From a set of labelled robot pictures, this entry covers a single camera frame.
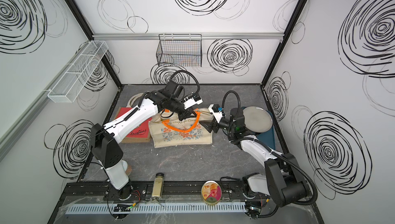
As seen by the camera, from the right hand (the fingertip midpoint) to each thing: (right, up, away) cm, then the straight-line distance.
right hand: (204, 117), depth 79 cm
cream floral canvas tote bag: (-19, -7, +2) cm, 21 cm away
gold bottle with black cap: (-22, -32, -7) cm, 40 cm away
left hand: (-5, +2, 0) cm, 5 cm away
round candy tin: (+3, -34, -9) cm, 35 cm away
